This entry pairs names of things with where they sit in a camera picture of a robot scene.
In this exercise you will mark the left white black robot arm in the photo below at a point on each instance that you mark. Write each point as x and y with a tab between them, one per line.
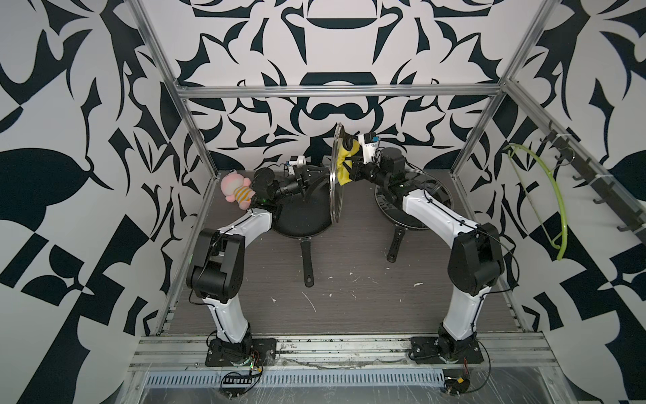
218	260

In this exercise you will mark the black wall hook rail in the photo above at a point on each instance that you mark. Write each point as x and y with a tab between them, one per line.
591	173

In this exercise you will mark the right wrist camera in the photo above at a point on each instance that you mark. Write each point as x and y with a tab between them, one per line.
369	144

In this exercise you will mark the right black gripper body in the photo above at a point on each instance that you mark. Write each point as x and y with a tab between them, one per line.
371	172

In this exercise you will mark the green hoop on wall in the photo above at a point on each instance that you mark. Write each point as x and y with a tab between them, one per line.
520	156

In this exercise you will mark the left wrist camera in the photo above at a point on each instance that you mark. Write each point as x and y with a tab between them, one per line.
296	161

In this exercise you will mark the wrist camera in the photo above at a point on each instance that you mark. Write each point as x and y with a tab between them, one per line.
296	161
369	144

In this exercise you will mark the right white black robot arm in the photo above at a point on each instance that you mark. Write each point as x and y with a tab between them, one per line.
475	262

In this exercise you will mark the black frying pan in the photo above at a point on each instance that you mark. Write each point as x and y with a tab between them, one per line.
303	219
403	222

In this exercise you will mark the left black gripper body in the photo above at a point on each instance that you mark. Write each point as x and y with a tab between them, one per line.
295	186

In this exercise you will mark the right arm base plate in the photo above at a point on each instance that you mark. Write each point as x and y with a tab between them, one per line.
445	351

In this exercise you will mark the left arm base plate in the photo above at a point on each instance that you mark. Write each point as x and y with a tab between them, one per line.
255	351

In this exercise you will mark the yellow microfiber cloth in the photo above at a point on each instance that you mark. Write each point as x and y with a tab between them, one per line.
344	163

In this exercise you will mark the pink plush toy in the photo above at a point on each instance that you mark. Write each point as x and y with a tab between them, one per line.
237	189

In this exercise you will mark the aluminium frame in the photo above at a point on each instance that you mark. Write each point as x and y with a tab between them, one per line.
450	84

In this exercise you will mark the left black frying pan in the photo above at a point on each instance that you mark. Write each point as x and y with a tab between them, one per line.
303	219

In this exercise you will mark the right black frying pan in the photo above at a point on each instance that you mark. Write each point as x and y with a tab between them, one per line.
403	222

